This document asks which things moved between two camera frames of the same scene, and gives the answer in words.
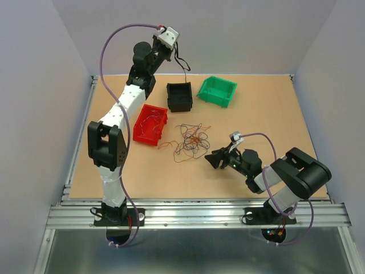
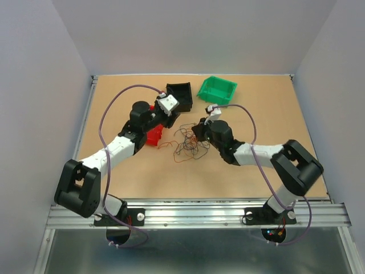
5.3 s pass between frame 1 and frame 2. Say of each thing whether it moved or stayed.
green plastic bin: stayed
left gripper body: moved
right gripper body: moved
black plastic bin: stayed
